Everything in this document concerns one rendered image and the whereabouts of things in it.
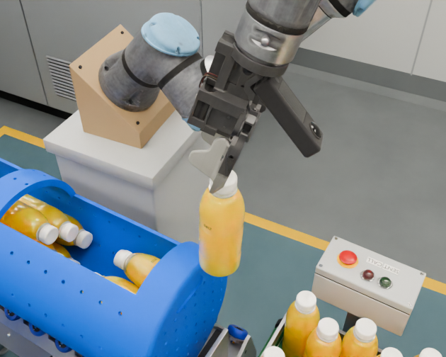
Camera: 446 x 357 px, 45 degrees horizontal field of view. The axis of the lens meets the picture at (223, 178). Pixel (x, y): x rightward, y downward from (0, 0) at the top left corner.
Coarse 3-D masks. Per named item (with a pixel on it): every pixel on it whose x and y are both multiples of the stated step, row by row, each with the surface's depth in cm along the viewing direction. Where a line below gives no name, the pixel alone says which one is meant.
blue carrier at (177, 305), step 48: (0, 192) 106; (48, 192) 128; (0, 240) 101; (96, 240) 125; (144, 240) 117; (0, 288) 102; (48, 288) 96; (96, 288) 92; (144, 288) 90; (192, 288) 95; (96, 336) 92; (144, 336) 88; (192, 336) 103
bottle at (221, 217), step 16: (208, 192) 77; (240, 192) 78; (208, 208) 77; (224, 208) 76; (240, 208) 77; (208, 224) 78; (224, 224) 77; (240, 224) 79; (208, 240) 80; (224, 240) 79; (240, 240) 82; (208, 256) 83; (224, 256) 82; (240, 256) 86; (208, 272) 86; (224, 272) 85
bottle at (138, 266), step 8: (128, 256) 108; (136, 256) 107; (144, 256) 107; (152, 256) 107; (128, 264) 107; (136, 264) 106; (144, 264) 105; (152, 264) 105; (128, 272) 107; (136, 272) 105; (144, 272) 105; (136, 280) 106
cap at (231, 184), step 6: (234, 174) 76; (210, 180) 75; (228, 180) 75; (234, 180) 75; (210, 186) 76; (228, 186) 74; (234, 186) 75; (216, 192) 75; (222, 192) 75; (228, 192) 75
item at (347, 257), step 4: (344, 252) 110; (348, 252) 110; (352, 252) 111; (340, 256) 110; (344, 256) 110; (348, 256) 110; (352, 256) 110; (356, 256) 110; (344, 260) 109; (348, 260) 109; (352, 260) 109; (356, 260) 109; (348, 264) 109
